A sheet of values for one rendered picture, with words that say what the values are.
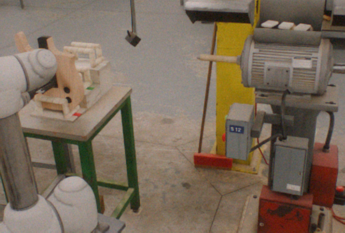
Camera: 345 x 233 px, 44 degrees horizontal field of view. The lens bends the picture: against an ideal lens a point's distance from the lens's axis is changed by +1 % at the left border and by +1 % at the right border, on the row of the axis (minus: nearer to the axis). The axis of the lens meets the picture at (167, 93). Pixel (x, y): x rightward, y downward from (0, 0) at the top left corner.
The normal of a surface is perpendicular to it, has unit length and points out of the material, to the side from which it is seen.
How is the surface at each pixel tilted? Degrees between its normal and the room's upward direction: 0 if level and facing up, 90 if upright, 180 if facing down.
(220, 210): 0
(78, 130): 0
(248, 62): 70
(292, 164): 90
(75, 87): 90
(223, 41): 90
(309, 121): 90
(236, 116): 0
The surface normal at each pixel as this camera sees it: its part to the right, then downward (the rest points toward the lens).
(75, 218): 0.60, 0.22
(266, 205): -0.33, 0.43
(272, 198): -0.04, -0.90
